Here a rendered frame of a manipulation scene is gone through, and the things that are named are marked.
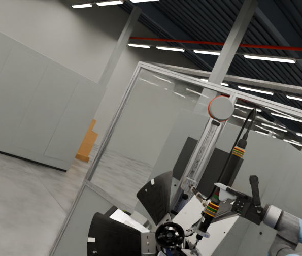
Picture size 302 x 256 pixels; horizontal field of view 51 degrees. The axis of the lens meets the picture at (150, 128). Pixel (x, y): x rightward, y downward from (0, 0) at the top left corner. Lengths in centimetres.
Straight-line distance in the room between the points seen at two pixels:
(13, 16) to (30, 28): 69
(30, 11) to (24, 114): 731
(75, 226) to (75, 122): 441
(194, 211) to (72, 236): 123
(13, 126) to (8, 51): 139
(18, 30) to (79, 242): 1116
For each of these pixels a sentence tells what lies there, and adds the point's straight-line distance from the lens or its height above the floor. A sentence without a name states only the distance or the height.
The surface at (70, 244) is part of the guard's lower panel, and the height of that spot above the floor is 50.
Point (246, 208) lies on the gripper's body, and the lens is 125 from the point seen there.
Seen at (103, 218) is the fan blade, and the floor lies 114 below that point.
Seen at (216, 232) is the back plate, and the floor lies 125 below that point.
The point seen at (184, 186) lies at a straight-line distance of 186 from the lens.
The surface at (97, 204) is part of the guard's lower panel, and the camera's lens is 252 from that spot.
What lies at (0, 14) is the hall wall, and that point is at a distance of 1303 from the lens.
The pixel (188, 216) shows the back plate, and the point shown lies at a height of 125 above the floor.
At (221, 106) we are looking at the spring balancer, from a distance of 199.
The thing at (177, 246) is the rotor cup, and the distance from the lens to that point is 129.
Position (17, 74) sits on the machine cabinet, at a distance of 632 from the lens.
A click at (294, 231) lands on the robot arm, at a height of 146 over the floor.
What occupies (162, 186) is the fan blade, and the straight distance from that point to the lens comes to 150.
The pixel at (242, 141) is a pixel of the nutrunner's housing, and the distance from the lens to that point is 128.
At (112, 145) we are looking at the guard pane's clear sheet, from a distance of 252.
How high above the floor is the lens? 156
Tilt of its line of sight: 1 degrees up
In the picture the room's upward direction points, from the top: 25 degrees clockwise
